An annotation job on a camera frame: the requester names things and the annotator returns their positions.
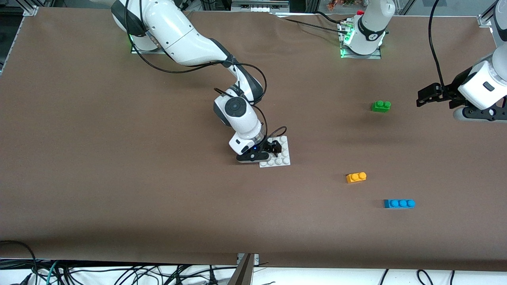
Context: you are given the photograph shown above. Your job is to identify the colourful small objects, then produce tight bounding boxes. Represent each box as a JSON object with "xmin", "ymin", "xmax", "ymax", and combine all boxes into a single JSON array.
[{"xmin": 327, "ymin": 0, "xmax": 359, "ymax": 10}]

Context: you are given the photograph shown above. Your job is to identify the teal cable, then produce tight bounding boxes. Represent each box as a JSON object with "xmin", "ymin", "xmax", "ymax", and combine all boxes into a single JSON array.
[{"xmin": 45, "ymin": 260, "xmax": 61, "ymax": 285}]

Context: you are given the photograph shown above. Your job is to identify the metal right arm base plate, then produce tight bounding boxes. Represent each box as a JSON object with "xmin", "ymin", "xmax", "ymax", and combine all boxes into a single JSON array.
[{"xmin": 131, "ymin": 38, "xmax": 167, "ymax": 54}]

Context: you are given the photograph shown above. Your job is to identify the blue three-stud block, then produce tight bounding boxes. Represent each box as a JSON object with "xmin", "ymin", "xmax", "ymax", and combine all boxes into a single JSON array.
[{"xmin": 383, "ymin": 199, "xmax": 416, "ymax": 209}]

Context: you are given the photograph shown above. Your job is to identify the grey support post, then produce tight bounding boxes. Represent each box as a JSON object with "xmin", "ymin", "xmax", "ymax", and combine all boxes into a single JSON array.
[{"xmin": 228, "ymin": 253, "xmax": 254, "ymax": 285}]

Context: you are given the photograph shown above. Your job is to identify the brown table cover sheet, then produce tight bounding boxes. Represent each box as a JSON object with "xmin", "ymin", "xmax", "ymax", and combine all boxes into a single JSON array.
[{"xmin": 0, "ymin": 8, "xmax": 507, "ymax": 272}]

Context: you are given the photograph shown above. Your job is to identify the aluminium frame profile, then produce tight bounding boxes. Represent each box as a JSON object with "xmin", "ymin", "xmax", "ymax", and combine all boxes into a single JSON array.
[{"xmin": 477, "ymin": 0, "xmax": 507, "ymax": 28}]

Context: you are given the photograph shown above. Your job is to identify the white studded base plate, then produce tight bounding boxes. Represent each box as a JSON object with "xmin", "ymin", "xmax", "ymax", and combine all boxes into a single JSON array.
[{"xmin": 259, "ymin": 136, "xmax": 291, "ymax": 168}]

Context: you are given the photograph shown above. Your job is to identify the thick black cable loop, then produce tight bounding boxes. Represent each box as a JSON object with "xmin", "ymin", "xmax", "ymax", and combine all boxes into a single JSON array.
[{"xmin": 0, "ymin": 240, "xmax": 39, "ymax": 285}]

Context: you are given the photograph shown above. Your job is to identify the silver electronics box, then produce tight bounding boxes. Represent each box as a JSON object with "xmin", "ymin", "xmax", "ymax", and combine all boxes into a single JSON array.
[{"xmin": 231, "ymin": 0, "xmax": 291, "ymax": 13}]

